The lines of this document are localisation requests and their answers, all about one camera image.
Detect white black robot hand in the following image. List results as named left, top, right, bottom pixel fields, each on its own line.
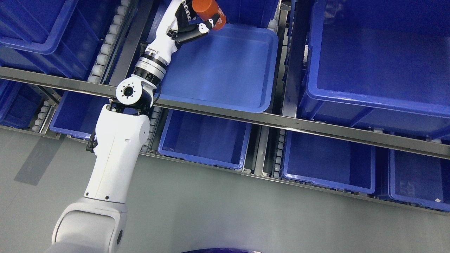
left=142, top=0, right=221, bottom=67

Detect orange cylindrical capacitor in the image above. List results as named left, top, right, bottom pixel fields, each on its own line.
left=192, top=0, right=227, bottom=31

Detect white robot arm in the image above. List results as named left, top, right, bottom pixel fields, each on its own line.
left=46, top=50, right=168, bottom=253

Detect blue bin top centre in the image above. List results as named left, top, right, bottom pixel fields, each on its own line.
left=217, top=0, right=279, bottom=28

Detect shallow blue tray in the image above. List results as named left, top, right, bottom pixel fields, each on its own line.
left=160, top=24, right=278, bottom=113

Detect white roller track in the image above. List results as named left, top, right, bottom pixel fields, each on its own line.
left=87, top=0, right=136, bottom=84

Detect blue bin upper left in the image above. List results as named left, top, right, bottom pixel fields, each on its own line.
left=0, top=0, right=121, bottom=80

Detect blue lower bin middle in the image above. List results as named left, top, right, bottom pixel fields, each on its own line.
left=158, top=110, right=252, bottom=171

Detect blue lower bin left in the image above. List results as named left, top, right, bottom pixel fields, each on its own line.
left=50, top=91, right=108, bottom=140

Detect blue bin far left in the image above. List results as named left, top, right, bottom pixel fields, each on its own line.
left=0, top=79, right=42, bottom=129

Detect large blue bin right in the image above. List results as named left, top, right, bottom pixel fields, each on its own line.
left=297, top=0, right=450, bottom=141

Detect blue lower bin far right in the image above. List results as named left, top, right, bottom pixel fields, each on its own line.
left=374, top=148, right=450, bottom=212

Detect steel shelf rail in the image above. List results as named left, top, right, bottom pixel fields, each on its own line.
left=0, top=67, right=450, bottom=160

